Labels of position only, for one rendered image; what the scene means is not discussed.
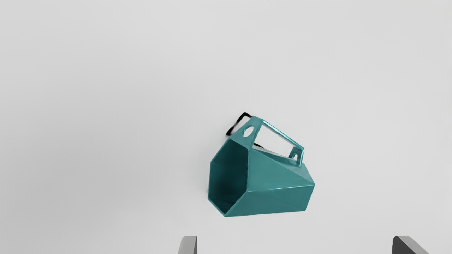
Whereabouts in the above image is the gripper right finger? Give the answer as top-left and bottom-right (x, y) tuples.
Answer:
(392, 236), (430, 254)

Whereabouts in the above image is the teal faceted mug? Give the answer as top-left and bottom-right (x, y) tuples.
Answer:
(207, 116), (315, 218)

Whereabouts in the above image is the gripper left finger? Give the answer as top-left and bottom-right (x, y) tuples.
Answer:
(178, 236), (198, 254)

